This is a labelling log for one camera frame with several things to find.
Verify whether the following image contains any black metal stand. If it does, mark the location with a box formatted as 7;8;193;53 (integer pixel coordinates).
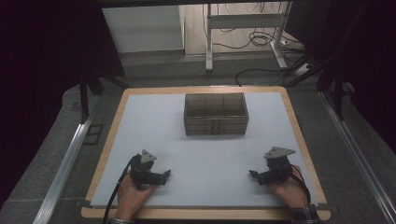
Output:
78;73;106;124
317;60;348;121

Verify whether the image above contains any wooden table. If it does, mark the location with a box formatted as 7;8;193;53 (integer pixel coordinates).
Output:
80;85;332;222

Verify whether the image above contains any aluminium rail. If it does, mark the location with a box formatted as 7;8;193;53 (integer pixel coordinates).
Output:
32;93;102;224
319;91;396;224

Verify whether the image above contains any white panel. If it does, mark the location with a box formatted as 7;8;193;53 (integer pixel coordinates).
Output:
102;5;185;54

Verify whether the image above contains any dark curtain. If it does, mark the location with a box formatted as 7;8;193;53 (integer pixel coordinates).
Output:
0;0;126;209
284;0;396;155

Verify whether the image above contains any person's left hand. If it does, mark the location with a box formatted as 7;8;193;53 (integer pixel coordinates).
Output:
116;173;157;221

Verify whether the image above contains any white metal desk frame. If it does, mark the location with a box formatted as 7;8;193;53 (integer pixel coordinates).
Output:
205;2;290;73

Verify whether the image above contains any brown transparent drawer box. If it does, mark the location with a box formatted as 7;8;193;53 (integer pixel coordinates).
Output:
183;91;250;136

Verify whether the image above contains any white power strip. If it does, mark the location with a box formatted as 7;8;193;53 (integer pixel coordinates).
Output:
293;63;313;77

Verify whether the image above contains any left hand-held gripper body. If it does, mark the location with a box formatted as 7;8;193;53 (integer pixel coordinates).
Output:
129;148;158;191

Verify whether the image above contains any long black floor cable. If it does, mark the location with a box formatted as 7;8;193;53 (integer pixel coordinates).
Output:
234;63;309;88

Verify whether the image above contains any coiled black cable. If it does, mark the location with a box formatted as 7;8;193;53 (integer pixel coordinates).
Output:
247;28;275;49

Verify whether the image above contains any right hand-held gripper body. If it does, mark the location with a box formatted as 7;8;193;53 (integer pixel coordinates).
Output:
263;146;297;185

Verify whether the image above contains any person's right hand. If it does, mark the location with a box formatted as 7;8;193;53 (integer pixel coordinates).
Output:
268;175;310;210

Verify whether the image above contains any red and black gripper cable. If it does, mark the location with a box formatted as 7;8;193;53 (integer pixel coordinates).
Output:
289;163;313;204

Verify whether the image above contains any white table mat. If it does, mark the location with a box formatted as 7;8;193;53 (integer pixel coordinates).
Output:
90;91;319;209

